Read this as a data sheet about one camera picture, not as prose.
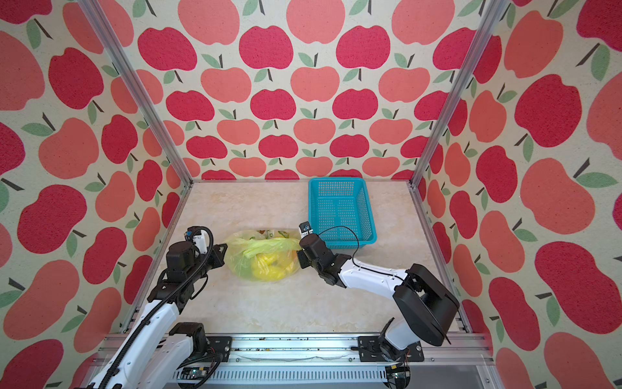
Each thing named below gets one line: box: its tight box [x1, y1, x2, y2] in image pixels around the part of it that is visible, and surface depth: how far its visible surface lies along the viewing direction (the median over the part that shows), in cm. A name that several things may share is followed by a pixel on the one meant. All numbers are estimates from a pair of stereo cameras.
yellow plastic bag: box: [224, 230, 301, 283], surface depth 85 cm
